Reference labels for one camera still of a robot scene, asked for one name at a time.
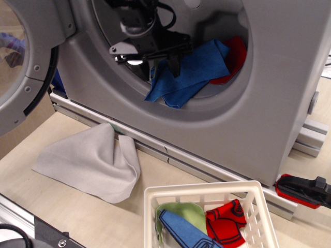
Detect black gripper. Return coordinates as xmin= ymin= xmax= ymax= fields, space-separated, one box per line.
xmin=109 ymin=5 xmax=192 ymax=82

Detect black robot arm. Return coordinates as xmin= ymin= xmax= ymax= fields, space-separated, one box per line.
xmin=107 ymin=1 xmax=192 ymax=78

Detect grey toy washing machine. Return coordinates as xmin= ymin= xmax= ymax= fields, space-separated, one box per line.
xmin=58 ymin=1 xmax=330 ymax=185

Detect round washing machine door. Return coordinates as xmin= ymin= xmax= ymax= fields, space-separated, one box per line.
xmin=1 ymin=1 xmax=65 ymax=135

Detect white plastic laundry basket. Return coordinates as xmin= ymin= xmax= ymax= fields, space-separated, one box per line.
xmin=144 ymin=181 xmax=279 ymax=247

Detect red cloth in drum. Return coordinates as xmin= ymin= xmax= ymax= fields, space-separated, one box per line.
xmin=209 ymin=36 xmax=247 ymax=85

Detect grey cloth on table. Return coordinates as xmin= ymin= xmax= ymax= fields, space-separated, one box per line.
xmin=32 ymin=123 xmax=141 ymax=204

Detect blue object behind door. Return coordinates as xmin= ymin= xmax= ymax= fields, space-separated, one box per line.
xmin=1 ymin=33 xmax=26 ymax=68

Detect green and blue cloth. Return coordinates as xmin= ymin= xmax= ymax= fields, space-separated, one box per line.
xmin=155 ymin=202 xmax=222 ymax=247

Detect red patterned cloth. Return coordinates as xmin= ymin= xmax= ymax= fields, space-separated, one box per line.
xmin=206 ymin=199 xmax=247 ymax=247

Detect red and black clamp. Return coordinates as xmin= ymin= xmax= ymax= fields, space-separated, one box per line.
xmin=275 ymin=174 xmax=330 ymax=209

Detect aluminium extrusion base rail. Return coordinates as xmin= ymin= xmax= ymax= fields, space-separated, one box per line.
xmin=51 ymin=90 xmax=298 ymax=219

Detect black bracket with cable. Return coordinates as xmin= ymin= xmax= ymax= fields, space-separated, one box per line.
xmin=1 ymin=218 xmax=83 ymax=247

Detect aluminium frame rail front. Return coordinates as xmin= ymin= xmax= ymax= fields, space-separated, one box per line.
xmin=1 ymin=194 xmax=35 ymax=238

